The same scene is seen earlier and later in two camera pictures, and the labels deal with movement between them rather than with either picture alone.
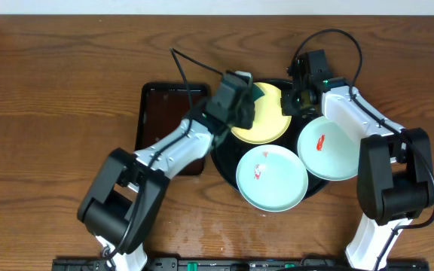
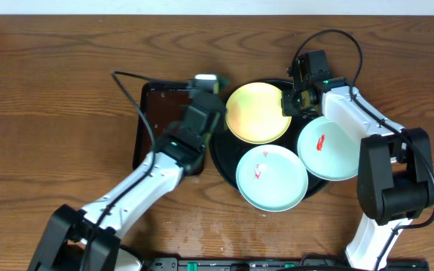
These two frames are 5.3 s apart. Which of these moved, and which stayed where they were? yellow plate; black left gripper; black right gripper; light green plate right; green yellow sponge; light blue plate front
Moved: green yellow sponge; black left gripper
Stayed: light blue plate front; yellow plate; black right gripper; light green plate right
